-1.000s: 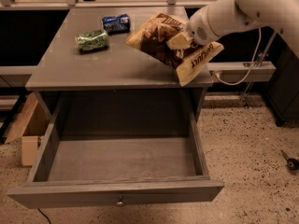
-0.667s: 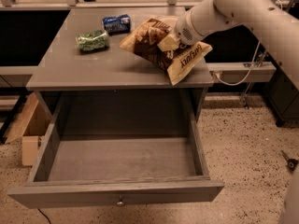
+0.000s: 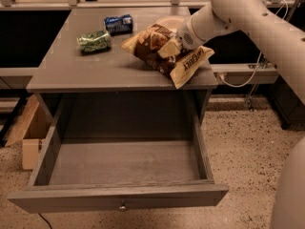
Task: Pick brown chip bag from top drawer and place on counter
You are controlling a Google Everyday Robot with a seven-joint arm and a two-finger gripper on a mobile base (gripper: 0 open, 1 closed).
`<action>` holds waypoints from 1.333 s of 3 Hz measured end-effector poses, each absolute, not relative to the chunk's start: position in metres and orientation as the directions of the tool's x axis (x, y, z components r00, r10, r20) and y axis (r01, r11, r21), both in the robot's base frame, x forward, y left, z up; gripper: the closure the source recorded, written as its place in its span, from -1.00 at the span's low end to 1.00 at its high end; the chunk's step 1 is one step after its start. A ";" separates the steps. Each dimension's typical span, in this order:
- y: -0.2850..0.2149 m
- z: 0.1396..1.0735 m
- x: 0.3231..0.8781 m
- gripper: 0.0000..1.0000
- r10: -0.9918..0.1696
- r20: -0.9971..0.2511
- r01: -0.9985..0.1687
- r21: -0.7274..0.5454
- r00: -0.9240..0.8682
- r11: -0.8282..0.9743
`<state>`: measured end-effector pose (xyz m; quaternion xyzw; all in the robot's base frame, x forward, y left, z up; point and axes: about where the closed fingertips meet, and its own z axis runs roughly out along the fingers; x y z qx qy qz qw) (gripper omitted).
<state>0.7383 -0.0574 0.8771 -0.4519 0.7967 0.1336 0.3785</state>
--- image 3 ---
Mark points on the green crushed can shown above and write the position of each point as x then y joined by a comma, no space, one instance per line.
94,41

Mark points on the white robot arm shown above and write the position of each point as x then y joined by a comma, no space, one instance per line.
284,45

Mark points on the cardboard box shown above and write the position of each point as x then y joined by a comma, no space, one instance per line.
29,130

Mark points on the brown chip bag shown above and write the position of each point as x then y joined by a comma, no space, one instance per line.
159,48

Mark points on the grey cabinet counter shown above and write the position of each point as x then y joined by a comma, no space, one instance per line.
107,87

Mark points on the grey wall rail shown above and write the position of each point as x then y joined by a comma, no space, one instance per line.
244,74

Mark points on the open grey drawer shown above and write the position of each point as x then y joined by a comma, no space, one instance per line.
150,164

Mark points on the white bowl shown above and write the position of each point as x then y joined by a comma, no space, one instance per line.
172,23

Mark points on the blue crushed can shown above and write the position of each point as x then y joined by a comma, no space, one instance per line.
119,24

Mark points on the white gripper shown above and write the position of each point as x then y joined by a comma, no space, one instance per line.
185,35

